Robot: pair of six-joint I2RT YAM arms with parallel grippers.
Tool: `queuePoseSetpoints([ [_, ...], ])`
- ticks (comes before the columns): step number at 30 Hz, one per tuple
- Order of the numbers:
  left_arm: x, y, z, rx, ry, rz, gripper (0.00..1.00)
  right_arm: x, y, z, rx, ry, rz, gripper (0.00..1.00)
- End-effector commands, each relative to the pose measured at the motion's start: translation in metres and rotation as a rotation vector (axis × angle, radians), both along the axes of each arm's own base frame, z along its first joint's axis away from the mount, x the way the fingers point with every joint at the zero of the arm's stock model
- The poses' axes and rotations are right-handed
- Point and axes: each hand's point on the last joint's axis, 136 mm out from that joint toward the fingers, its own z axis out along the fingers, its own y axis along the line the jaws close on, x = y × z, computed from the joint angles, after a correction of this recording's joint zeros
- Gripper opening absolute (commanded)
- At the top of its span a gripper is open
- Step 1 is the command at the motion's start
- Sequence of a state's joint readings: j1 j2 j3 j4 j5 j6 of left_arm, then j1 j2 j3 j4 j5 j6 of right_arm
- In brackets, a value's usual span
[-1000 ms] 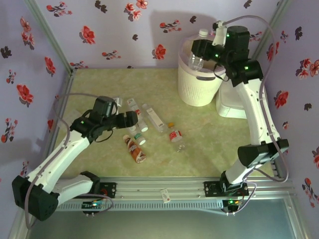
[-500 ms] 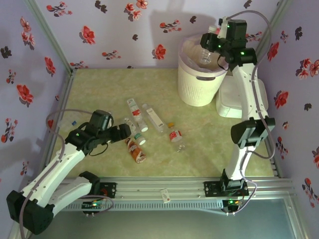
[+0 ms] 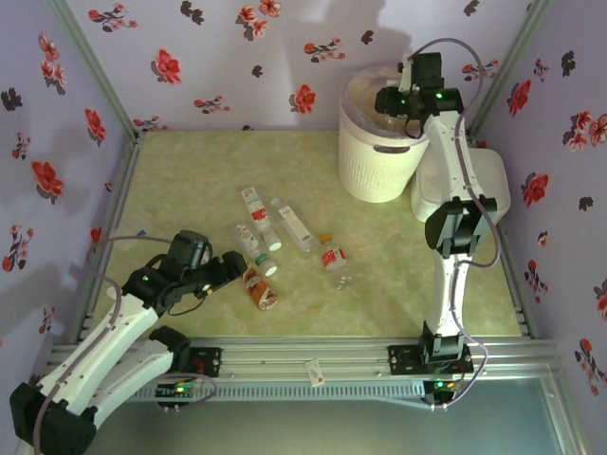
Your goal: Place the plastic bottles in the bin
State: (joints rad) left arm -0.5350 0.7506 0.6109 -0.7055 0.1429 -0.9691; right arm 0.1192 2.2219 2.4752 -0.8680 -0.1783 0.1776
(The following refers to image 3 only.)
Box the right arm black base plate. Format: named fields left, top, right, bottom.
left=387, top=344, right=475, bottom=375

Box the aluminium frame post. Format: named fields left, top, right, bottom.
left=46, top=0, right=148, bottom=143
left=467, top=0, right=559, bottom=148

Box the white red paper tag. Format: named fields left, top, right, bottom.
left=305, top=359, right=326, bottom=386

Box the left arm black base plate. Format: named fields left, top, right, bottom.
left=179, top=347, right=224, bottom=379

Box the clear bottle long white label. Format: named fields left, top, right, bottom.
left=269, top=196, right=318, bottom=252

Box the left arm lavender cable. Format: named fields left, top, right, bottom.
left=13, top=234, right=219, bottom=455

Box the right arm lavender cable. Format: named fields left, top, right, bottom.
left=410, top=37, right=503, bottom=411

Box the white plastic bin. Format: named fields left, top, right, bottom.
left=337, top=64, right=446, bottom=204

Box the aluminium front rail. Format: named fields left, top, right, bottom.
left=40, top=338, right=568, bottom=380

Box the brown label drink bottle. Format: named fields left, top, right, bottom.
left=241, top=267, right=280, bottom=313

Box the red white label bottle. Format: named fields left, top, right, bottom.
left=240, top=187, right=285, bottom=252

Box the grey slotted cable duct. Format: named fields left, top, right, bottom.
left=101, top=378, right=428, bottom=404

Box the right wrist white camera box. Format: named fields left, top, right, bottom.
left=396, top=54, right=421, bottom=94

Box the white box lid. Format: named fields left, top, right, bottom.
left=410, top=143, right=512, bottom=229

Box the orange cap red label bottle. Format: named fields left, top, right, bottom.
left=318, top=231, right=356, bottom=291

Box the grey metal panel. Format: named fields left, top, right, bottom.
left=46, top=376, right=582, bottom=455

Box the arm lavender cable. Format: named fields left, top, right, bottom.
left=13, top=234, right=219, bottom=455
left=410, top=37, right=503, bottom=411

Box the small clear bottle white label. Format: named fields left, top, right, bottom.
left=234, top=225, right=261, bottom=252

